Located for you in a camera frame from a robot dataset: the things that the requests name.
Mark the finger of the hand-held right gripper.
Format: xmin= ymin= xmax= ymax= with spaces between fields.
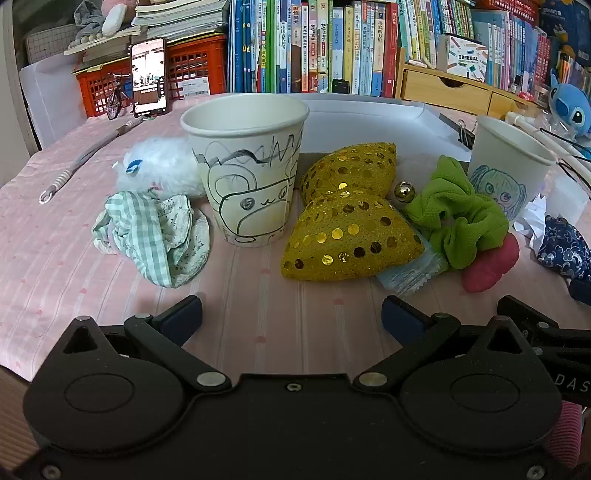
xmin=569 ymin=279 xmax=591 ymax=305
xmin=496 ymin=294 xmax=591 ymax=356

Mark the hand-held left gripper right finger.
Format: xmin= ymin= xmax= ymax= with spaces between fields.
xmin=352 ymin=295 xmax=539 ymax=393

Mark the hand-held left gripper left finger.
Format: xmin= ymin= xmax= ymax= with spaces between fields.
xmin=60 ymin=295 xmax=232 ymax=393

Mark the pink fuzzy scrunchie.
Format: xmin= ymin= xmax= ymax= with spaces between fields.
xmin=463 ymin=235 xmax=520 ymax=294

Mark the green checkered cloth scrunchie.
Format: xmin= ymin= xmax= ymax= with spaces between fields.
xmin=91 ymin=190 xmax=213 ymax=289

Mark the gold sequin bow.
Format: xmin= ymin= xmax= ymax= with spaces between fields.
xmin=281 ymin=142 xmax=426 ymax=282

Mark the white fluffy plush ball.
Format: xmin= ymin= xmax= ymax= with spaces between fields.
xmin=113 ymin=136 xmax=206 ymax=199

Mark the grey cardboard box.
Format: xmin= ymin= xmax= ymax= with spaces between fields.
xmin=295 ymin=93 xmax=476 ymax=162

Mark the person's right forearm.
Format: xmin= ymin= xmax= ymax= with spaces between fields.
xmin=545 ymin=401 xmax=583 ymax=468

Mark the crumpled white paper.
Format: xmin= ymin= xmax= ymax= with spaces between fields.
xmin=514 ymin=194 xmax=561 ymax=250

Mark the pink tablecloth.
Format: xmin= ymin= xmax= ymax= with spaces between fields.
xmin=0 ymin=92 xmax=591 ymax=384

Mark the paper cup with black drawing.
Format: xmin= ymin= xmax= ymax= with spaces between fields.
xmin=180 ymin=93 xmax=311 ymax=248

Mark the paper cup with blue drawing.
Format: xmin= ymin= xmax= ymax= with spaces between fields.
xmin=466 ymin=115 xmax=558 ymax=227

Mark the white bent tube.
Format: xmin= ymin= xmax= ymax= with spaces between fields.
xmin=505 ymin=111 xmax=591 ymax=160

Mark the blue plush toy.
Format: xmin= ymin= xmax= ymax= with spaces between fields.
xmin=549 ymin=69 xmax=591 ymax=139

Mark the black binder clip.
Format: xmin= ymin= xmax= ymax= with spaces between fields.
xmin=455 ymin=119 xmax=478 ymax=151

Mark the bundle of colour pens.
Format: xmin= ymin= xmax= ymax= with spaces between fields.
xmin=556 ymin=51 xmax=591 ymax=93

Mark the miniature bicycle model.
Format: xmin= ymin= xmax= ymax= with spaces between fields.
xmin=106 ymin=74 xmax=134 ymax=121

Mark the wooden drawer organizer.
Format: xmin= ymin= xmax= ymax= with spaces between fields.
xmin=394 ymin=48 xmax=550 ymax=118

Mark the smartphone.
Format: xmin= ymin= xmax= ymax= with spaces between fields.
xmin=130 ymin=37 xmax=172 ymax=116

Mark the row of blue pink books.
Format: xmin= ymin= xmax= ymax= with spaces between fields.
xmin=471 ymin=9 xmax=553 ymax=93

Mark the white translucent board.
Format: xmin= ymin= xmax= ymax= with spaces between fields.
xmin=18 ymin=62 xmax=88 ymax=148

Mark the red plastic crate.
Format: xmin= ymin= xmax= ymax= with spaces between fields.
xmin=76 ymin=34 xmax=228 ymax=118

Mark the white printed carton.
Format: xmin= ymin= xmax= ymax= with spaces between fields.
xmin=436 ymin=34 xmax=489 ymax=83

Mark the dark blue cartoon box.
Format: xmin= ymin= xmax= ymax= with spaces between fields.
xmin=538 ymin=0 xmax=591 ymax=47

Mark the row of tall colourful books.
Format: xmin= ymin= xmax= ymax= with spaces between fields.
xmin=226 ymin=0 xmax=400 ymax=99

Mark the row of green spined books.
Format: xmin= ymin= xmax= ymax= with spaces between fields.
xmin=398 ymin=0 xmax=476 ymax=65

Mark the stack of lying books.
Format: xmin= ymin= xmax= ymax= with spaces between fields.
xmin=65 ymin=0 xmax=232 ymax=70

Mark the white grid basket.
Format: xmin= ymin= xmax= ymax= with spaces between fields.
xmin=25 ymin=23 xmax=79 ymax=65

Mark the pink plush toy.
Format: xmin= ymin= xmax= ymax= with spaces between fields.
xmin=102 ymin=0 xmax=139 ymax=38

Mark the grey plush toy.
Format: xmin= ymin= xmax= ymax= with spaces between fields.
xmin=74 ymin=0 xmax=106 ymax=42

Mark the black cable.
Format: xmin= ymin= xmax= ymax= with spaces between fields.
xmin=538 ymin=127 xmax=591 ymax=199

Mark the grey cord lanyard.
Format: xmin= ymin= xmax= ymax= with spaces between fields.
xmin=39 ymin=115 xmax=148 ymax=205

